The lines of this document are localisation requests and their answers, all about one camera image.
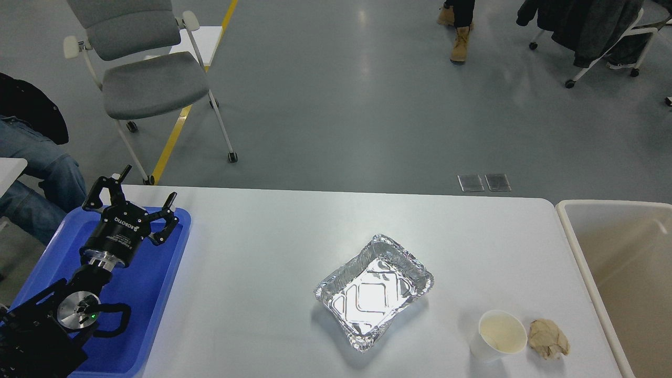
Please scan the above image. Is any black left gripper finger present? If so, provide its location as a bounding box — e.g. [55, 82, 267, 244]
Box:
[145, 192, 180, 246]
[83, 165, 134, 212]

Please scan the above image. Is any seated person in jeans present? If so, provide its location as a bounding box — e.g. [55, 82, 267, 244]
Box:
[1, 115, 87, 246]

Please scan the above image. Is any right metal floor plate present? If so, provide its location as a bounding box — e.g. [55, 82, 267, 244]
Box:
[485, 174, 512, 192]

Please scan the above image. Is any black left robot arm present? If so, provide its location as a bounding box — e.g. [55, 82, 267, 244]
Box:
[2, 165, 180, 377]

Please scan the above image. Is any metal floor plate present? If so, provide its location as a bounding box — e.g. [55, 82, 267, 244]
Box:
[485, 174, 512, 192]
[457, 174, 485, 192]

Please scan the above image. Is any beige plastic bin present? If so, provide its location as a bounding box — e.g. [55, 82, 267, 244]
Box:
[556, 200, 671, 377]

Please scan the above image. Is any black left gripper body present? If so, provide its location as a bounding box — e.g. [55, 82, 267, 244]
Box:
[81, 204, 151, 269]

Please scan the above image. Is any blue plastic tray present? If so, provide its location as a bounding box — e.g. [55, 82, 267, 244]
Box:
[12, 208, 191, 377]

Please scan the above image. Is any white small table corner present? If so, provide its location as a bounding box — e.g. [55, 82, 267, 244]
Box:
[0, 157, 27, 196]

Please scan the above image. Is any white board on floor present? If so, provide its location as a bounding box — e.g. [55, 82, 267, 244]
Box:
[142, 26, 223, 67]

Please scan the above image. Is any black jacket on chair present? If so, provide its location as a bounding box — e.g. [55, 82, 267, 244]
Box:
[1, 73, 69, 144]

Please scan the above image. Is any white paper cup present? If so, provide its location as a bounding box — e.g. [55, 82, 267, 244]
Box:
[469, 310, 528, 363]

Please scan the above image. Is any grey office chair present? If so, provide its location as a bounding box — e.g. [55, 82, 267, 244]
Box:
[63, 1, 238, 185]

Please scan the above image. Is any aluminium foil tray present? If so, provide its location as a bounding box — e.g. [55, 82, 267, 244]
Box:
[313, 234, 435, 353]

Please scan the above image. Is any left metal floor plate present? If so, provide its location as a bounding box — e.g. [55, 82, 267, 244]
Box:
[457, 174, 485, 192]

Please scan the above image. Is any crumpled brown paper ball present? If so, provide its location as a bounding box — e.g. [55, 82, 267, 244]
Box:
[528, 319, 571, 360]

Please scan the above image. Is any chair with dark jackets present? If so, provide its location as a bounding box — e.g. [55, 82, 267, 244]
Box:
[516, 1, 670, 89]

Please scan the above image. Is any person in black trousers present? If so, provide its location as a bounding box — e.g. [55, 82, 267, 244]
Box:
[437, 1, 476, 64]

